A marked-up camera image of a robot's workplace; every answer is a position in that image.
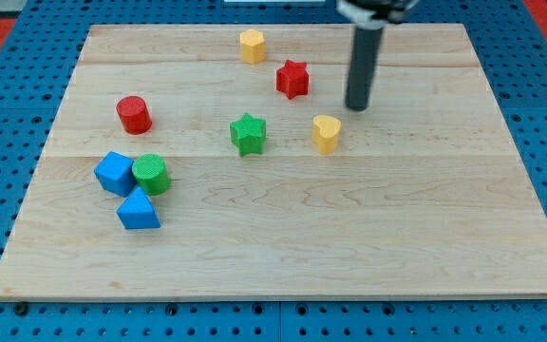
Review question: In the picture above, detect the wooden board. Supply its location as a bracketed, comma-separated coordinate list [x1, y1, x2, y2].
[0, 24, 547, 302]

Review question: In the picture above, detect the yellow heart block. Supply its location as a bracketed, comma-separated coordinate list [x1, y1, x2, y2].
[311, 115, 342, 155]

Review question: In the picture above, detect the yellow pentagon block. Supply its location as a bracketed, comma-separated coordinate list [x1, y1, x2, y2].
[239, 29, 266, 65]

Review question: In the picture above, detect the green star block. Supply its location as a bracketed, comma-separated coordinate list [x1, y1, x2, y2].
[230, 113, 267, 157]

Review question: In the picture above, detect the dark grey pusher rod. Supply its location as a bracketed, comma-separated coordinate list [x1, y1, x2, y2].
[345, 27, 384, 112]

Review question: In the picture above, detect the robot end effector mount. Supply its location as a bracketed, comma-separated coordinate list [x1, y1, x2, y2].
[336, 0, 419, 29]

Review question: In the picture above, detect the green cylinder block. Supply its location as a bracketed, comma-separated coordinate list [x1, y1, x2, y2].
[132, 154, 171, 196]

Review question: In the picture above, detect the blue cube block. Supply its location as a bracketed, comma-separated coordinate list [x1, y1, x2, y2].
[94, 151, 137, 197]

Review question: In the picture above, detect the red cylinder block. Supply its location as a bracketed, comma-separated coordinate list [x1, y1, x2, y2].
[116, 95, 152, 135]

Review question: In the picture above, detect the red star block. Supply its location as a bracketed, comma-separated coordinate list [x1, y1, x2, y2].
[276, 60, 310, 100]

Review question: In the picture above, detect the blue triangle block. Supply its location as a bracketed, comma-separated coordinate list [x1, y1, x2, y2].
[117, 186, 160, 230]

